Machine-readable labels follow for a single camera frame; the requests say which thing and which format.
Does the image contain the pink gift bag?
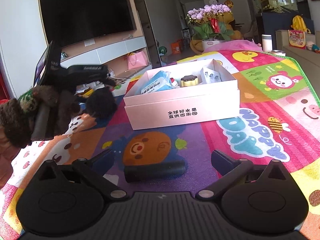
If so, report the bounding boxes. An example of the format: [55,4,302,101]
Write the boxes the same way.
[126,51,149,69]

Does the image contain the white media cabinet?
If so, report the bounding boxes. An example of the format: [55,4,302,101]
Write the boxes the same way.
[37,0,153,98]

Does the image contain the rose gold tumbler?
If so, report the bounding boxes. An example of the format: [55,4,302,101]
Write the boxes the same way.
[270,49,286,57]

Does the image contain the pink tulle cloth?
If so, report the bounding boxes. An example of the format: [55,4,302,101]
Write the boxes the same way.
[203,40,263,53]

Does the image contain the watermelon ball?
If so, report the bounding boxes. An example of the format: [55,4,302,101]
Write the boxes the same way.
[158,46,168,56]

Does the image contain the orange bag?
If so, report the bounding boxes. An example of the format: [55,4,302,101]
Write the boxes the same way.
[170,41,181,55]

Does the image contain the blue white cotton pack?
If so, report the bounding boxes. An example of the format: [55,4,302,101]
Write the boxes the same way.
[140,70,175,94]

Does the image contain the fish tank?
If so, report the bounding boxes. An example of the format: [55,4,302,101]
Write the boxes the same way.
[253,0,311,21]

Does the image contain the colourful cartoon play mat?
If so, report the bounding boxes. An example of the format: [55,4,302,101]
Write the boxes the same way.
[1,50,319,239]

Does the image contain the beige sofa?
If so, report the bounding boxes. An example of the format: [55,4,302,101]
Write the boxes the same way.
[276,30,319,96]

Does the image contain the white battery charger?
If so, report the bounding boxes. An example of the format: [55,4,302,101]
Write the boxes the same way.
[200,67,222,84]

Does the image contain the black cylinder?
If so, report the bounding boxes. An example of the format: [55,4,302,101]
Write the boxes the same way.
[124,160,186,183]

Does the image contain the white thermos bottle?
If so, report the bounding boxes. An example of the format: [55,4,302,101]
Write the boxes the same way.
[261,34,273,53]

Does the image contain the black television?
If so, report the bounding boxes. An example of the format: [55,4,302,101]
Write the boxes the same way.
[40,0,136,48]

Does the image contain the pink cardboard box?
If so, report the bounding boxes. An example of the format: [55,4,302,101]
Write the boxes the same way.
[124,59,240,130]

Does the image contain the black plush cat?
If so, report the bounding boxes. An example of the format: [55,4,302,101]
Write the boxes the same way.
[85,87,118,119]

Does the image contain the white red foam rocket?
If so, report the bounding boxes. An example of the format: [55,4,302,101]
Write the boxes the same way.
[170,78,179,88]

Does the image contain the pink orchid flower pot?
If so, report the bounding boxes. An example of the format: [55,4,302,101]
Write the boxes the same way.
[186,4,234,42]

